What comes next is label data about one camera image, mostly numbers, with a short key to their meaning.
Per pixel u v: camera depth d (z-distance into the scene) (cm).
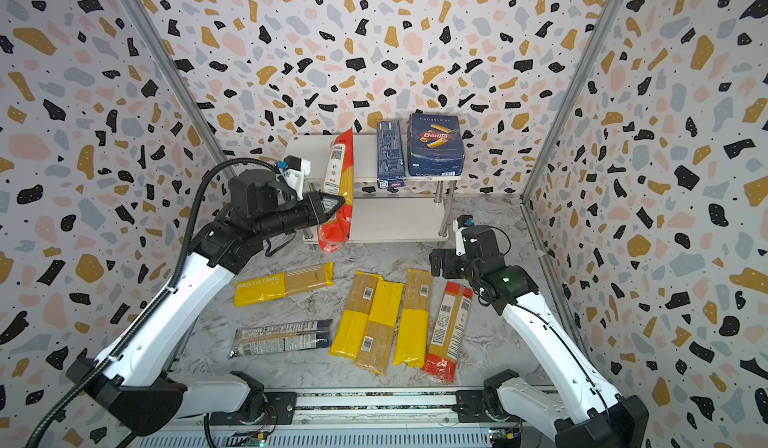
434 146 78
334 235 61
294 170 58
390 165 77
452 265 67
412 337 84
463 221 67
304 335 83
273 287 94
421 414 74
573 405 39
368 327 86
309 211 58
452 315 88
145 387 40
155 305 40
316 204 57
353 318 86
